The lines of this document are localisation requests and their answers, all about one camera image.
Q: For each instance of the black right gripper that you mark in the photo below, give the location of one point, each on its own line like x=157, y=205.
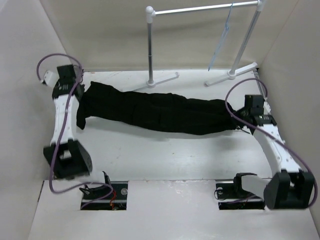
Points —
x=238, y=112

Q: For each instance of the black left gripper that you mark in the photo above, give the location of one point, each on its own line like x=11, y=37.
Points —
x=81, y=87

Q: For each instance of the black trousers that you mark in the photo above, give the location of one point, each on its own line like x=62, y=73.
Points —
x=163, y=112

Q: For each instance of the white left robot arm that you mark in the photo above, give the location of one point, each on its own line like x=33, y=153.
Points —
x=70, y=163

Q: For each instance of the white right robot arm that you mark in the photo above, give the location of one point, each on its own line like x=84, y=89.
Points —
x=290, y=187

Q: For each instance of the translucent blue clothes hanger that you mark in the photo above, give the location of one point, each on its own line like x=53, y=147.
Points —
x=221, y=40

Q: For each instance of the white clothes rack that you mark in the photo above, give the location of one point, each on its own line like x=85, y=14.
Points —
x=179, y=35

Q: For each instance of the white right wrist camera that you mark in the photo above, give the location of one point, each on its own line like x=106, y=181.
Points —
x=267, y=108

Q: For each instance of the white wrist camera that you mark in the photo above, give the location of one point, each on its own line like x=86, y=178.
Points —
x=50, y=79
x=267, y=108

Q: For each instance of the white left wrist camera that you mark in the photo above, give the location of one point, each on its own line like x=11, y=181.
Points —
x=50, y=79

